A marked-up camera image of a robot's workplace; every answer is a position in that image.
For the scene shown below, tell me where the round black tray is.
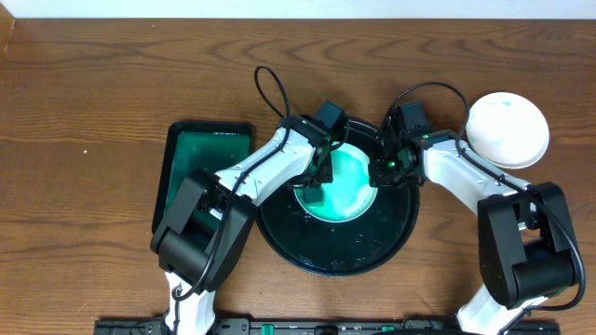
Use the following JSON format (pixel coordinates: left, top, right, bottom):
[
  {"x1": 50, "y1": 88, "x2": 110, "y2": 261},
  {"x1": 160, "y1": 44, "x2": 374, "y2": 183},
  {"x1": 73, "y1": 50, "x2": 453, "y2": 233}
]
[{"x1": 257, "y1": 119, "x2": 420, "y2": 276}]

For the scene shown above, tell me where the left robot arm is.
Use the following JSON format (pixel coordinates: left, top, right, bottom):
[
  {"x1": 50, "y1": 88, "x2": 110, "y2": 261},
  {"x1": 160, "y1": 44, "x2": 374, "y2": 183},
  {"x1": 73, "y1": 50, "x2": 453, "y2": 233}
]
[{"x1": 150, "y1": 116, "x2": 345, "y2": 334}]

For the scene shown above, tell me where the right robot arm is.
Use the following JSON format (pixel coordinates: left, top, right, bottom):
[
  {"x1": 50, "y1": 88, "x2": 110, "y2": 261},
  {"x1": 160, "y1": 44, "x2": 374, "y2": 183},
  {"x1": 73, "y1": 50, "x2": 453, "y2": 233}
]
[{"x1": 369, "y1": 129, "x2": 587, "y2": 334}]

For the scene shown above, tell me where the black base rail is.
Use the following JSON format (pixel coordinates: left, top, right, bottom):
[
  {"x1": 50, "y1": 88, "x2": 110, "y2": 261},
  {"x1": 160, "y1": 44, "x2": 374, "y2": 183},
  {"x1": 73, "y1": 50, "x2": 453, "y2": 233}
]
[{"x1": 92, "y1": 316, "x2": 560, "y2": 335}]

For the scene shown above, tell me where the rectangular black sponge tray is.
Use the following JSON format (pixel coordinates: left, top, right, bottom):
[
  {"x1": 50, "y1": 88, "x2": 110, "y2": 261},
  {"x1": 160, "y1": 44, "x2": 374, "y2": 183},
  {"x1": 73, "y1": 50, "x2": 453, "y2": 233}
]
[{"x1": 152, "y1": 120, "x2": 252, "y2": 230}]

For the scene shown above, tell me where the green sponge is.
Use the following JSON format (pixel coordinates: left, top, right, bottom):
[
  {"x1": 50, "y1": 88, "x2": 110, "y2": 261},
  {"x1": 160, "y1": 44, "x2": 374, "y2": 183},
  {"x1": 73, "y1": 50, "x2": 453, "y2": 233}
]
[{"x1": 296, "y1": 185, "x2": 325, "y2": 207}]

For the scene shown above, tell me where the white plate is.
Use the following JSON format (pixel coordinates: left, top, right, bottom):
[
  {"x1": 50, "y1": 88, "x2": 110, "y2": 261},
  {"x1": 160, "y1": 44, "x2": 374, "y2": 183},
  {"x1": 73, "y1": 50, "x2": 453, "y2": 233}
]
[{"x1": 466, "y1": 92, "x2": 549, "y2": 169}]

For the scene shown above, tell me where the mint plate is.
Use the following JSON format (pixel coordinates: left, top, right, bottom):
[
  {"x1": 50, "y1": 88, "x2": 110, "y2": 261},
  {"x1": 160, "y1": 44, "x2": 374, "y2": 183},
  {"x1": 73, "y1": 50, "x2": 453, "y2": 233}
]
[{"x1": 294, "y1": 143, "x2": 378, "y2": 223}]

